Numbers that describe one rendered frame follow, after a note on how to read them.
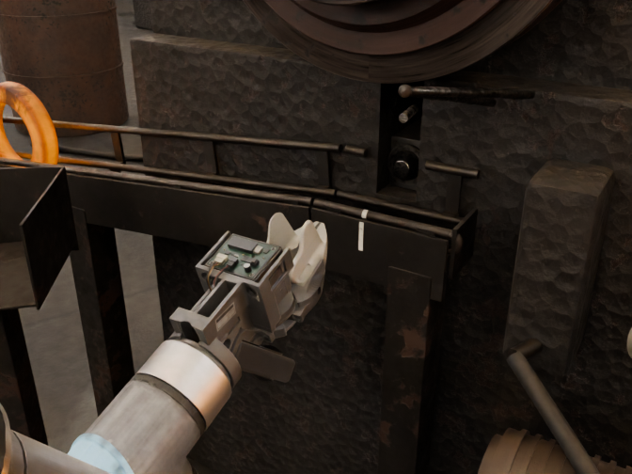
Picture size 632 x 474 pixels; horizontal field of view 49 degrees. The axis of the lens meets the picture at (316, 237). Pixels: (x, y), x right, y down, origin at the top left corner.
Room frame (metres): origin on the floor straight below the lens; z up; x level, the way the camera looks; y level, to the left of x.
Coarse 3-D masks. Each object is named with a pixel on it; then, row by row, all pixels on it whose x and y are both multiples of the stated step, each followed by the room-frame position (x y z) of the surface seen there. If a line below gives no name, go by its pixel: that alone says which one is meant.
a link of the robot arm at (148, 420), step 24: (144, 384) 0.44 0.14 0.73; (120, 408) 0.42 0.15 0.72; (144, 408) 0.42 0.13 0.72; (168, 408) 0.42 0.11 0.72; (192, 408) 0.43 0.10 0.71; (96, 432) 0.41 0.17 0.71; (120, 432) 0.40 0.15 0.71; (144, 432) 0.41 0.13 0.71; (168, 432) 0.41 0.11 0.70; (192, 432) 0.43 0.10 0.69; (72, 456) 0.39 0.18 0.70; (96, 456) 0.38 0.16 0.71; (120, 456) 0.38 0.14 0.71; (144, 456) 0.39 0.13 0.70; (168, 456) 0.40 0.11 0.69
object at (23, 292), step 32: (0, 192) 0.95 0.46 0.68; (32, 192) 0.95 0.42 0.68; (64, 192) 0.93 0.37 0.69; (0, 224) 0.95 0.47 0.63; (32, 224) 0.79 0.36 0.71; (64, 224) 0.91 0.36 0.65; (0, 256) 0.90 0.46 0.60; (32, 256) 0.77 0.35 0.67; (64, 256) 0.88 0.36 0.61; (0, 288) 0.80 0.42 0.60; (32, 288) 0.75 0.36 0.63; (0, 320) 0.82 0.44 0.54; (0, 352) 0.82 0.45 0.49; (0, 384) 0.82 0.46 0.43; (32, 384) 0.87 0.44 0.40; (32, 416) 0.84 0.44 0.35
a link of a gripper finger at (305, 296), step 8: (320, 264) 0.61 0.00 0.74; (312, 272) 0.60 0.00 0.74; (320, 272) 0.61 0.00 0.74; (312, 280) 0.59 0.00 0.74; (320, 280) 0.59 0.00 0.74; (296, 288) 0.58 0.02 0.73; (304, 288) 0.58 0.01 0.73; (312, 288) 0.58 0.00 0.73; (320, 288) 0.59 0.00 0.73; (296, 296) 0.57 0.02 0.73; (304, 296) 0.57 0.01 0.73; (312, 296) 0.57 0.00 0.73; (320, 296) 0.58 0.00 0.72; (296, 304) 0.57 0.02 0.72; (304, 304) 0.56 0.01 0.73; (312, 304) 0.57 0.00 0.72; (296, 312) 0.56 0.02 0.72; (304, 312) 0.56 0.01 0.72; (296, 320) 0.56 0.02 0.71
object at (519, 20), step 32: (256, 0) 0.88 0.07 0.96; (512, 0) 0.72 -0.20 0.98; (544, 0) 0.71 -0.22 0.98; (288, 32) 0.86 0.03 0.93; (480, 32) 0.74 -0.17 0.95; (512, 32) 0.72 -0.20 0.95; (320, 64) 0.84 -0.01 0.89; (352, 64) 0.81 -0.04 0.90; (384, 64) 0.79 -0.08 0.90; (416, 64) 0.77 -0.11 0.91; (448, 64) 0.75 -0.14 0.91
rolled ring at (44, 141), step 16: (0, 96) 1.19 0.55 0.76; (16, 96) 1.17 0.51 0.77; (32, 96) 1.18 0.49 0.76; (0, 112) 1.24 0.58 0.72; (32, 112) 1.15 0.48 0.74; (0, 128) 1.24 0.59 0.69; (32, 128) 1.15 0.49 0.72; (48, 128) 1.16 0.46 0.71; (0, 144) 1.23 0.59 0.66; (32, 144) 1.16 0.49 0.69; (48, 144) 1.15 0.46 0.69; (32, 160) 1.16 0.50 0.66; (48, 160) 1.15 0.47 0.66
